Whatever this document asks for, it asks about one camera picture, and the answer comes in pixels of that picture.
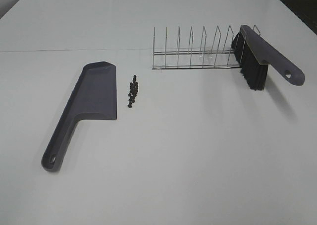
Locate pile of coffee beans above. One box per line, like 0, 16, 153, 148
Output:
127, 75, 139, 108

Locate grey plastic dustpan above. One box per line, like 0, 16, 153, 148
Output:
41, 61, 117, 172

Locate grey hand brush black bristles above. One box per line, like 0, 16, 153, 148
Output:
231, 25, 305, 90

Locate metal wire dish rack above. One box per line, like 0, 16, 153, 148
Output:
152, 25, 261, 70

